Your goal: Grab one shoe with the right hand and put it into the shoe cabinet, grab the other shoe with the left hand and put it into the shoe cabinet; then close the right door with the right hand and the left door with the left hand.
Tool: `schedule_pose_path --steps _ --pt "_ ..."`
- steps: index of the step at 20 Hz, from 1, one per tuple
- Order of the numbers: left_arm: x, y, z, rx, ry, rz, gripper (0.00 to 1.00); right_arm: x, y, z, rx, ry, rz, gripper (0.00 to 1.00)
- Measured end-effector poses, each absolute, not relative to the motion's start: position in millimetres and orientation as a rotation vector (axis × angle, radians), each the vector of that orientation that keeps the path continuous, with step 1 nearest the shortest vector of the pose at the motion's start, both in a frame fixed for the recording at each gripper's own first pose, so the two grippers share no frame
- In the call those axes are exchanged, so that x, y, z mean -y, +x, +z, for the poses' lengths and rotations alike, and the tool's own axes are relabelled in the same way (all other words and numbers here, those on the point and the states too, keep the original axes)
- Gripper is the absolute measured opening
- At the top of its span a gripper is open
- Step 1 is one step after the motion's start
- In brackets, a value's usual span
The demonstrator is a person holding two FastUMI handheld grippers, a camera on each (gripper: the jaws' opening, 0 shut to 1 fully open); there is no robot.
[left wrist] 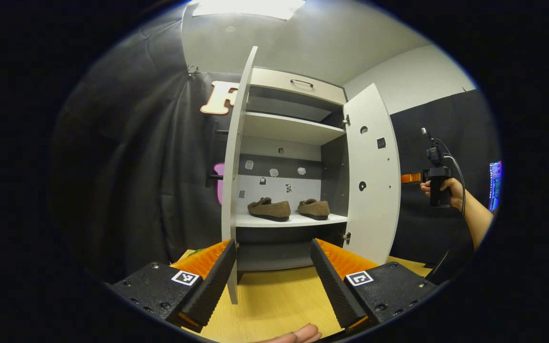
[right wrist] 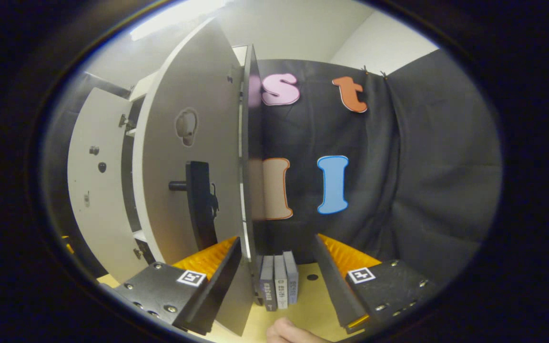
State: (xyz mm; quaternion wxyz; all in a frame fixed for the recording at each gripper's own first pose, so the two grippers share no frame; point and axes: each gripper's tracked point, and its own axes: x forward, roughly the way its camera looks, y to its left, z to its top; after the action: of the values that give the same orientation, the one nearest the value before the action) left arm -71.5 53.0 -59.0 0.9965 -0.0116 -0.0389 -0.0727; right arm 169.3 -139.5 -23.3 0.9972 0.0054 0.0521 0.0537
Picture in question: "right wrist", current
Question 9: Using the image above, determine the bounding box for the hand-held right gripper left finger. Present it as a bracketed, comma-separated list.
[112, 237, 243, 336]

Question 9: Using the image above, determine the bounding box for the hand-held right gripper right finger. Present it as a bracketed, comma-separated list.
[314, 233, 439, 334]

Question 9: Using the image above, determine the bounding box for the black door handle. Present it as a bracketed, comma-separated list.
[169, 161, 219, 252]

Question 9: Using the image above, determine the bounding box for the light grey book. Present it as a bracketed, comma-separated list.
[274, 254, 288, 310]

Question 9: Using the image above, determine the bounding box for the white cabinet door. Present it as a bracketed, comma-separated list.
[132, 18, 262, 336]
[67, 87, 146, 284]

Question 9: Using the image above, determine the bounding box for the dark grey book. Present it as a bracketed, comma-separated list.
[258, 255, 275, 312]

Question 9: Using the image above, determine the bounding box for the blue grey book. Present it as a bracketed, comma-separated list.
[283, 251, 299, 305]

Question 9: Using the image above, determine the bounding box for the white shoe cabinet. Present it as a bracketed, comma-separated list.
[118, 45, 249, 265]

